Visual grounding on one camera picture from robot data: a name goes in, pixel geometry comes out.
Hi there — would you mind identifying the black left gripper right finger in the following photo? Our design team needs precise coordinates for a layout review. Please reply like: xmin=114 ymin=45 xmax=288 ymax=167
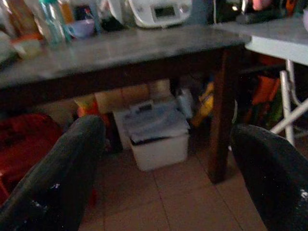
xmin=230 ymin=123 xmax=308 ymax=231

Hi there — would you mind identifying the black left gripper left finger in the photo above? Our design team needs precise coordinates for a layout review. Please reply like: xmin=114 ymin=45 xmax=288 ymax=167
xmin=0 ymin=115 xmax=106 ymax=231

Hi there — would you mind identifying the red plastic stool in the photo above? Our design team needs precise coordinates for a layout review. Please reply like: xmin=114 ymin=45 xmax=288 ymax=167
xmin=0 ymin=113 xmax=99 ymax=207

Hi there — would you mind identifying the orange plastic bag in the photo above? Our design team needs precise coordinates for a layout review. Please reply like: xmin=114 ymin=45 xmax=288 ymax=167
xmin=73 ymin=94 xmax=111 ymax=128

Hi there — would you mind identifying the orange folded chair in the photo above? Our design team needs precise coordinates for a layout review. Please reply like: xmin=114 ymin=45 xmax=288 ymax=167
xmin=245 ymin=74 xmax=282 ymax=126

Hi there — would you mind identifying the yellow and blue bag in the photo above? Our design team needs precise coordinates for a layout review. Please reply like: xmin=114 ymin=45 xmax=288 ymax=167
xmin=191 ymin=81 xmax=215 ymax=128

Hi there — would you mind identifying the brown cardboard box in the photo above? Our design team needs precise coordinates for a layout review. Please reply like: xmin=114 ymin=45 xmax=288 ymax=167
xmin=95 ymin=79 xmax=173 ymax=114

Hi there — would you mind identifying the white plastic storage bin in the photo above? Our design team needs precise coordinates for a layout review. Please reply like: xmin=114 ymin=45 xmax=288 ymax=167
xmin=113 ymin=100 xmax=191 ymax=172

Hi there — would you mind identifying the white plastic bottle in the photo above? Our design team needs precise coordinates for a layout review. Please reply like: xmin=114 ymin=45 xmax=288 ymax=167
xmin=177 ymin=88 xmax=196 ymax=118

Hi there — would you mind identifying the white folding table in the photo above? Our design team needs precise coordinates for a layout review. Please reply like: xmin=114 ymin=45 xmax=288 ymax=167
xmin=213 ymin=16 xmax=308 ymax=146

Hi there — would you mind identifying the dark wooden table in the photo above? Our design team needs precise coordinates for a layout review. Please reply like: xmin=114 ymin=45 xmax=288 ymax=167
xmin=0 ymin=24 xmax=252 ymax=185

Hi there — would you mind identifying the purple plastic bowl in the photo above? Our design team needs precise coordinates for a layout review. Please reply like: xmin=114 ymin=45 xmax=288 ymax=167
xmin=66 ymin=19 xmax=96 ymax=39

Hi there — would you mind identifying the clear green-capped bottle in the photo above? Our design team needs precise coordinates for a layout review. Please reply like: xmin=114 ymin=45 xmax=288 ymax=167
xmin=38 ymin=0 xmax=72 ymax=45

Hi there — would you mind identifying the white rice cooker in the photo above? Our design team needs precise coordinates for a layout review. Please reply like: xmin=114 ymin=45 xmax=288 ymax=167
xmin=127 ymin=0 xmax=193 ymax=28

